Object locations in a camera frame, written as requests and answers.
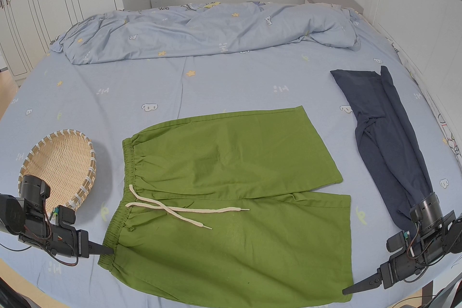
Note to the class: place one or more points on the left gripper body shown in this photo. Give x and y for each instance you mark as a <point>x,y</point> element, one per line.
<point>66,241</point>

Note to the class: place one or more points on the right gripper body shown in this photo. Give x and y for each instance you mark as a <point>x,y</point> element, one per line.
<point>400,267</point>

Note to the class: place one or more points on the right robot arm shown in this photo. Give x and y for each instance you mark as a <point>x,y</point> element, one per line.
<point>431,214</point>

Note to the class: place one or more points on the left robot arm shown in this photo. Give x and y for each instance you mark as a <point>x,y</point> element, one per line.
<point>14,214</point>

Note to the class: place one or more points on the round woven basket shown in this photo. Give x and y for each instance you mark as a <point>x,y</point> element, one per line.
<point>59,158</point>

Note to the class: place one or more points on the dark blue garment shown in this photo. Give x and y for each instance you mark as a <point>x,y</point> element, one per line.
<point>386,140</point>

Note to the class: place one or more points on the bed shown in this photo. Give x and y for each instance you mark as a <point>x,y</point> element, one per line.
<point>231,82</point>

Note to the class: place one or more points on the green shorts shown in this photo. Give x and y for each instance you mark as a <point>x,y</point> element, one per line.
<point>231,162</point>

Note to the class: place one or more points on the pale blue quilt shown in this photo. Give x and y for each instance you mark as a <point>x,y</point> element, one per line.
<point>202,28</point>

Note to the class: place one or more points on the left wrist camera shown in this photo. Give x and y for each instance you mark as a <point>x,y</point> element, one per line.
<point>65,216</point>

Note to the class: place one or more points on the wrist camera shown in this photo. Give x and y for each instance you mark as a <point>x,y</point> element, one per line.
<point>397,241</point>
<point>65,216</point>

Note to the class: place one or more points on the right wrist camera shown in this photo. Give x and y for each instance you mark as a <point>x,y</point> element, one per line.
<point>397,241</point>

